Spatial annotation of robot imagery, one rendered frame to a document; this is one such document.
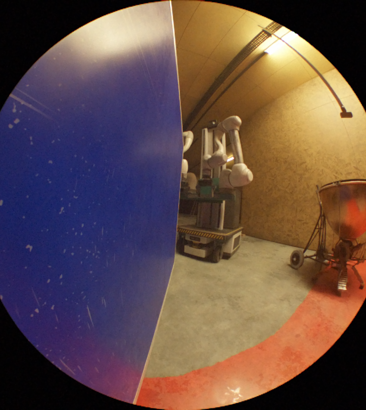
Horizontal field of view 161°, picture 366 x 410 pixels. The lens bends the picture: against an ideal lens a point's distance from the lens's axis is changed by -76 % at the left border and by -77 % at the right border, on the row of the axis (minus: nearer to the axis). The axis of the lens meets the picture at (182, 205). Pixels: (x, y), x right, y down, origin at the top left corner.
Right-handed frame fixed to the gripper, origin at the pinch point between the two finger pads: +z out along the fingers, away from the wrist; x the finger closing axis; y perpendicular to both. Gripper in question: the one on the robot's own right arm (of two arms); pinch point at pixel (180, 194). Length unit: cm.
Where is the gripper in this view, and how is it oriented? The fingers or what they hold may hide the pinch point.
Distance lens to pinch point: 133.3
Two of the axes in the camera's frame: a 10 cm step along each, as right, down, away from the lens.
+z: -0.8, 10.0, -0.3
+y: 6.0, 0.7, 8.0
